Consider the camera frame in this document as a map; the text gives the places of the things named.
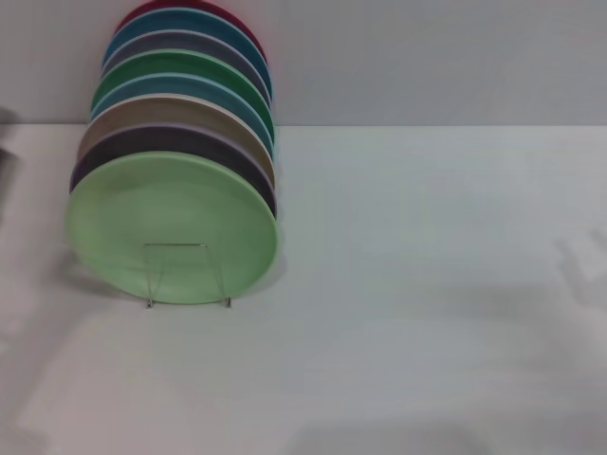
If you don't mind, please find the light blue plate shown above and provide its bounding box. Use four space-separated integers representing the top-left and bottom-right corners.
89 71 276 148

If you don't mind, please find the clear acrylic plate rack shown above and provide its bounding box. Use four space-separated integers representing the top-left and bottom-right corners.
143 242 233 309

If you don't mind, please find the teal blue plate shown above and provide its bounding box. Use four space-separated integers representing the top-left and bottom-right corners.
101 7 274 103

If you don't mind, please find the dark green plate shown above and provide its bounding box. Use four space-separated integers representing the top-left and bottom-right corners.
89 46 276 138

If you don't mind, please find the red plate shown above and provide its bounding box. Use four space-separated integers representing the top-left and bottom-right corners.
113 0 267 63

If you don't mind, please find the beige plate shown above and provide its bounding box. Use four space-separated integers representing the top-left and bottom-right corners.
75 93 276 179

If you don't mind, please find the light green plate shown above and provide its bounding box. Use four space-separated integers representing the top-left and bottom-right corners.
64 151 280 307

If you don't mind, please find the grey plate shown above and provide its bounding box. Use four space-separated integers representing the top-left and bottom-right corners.
100 28 272 105

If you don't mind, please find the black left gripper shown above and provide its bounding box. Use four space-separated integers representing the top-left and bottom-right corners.
0 107 20 191

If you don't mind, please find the purple plate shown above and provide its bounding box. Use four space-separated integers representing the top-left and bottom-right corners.
69 121 278 219

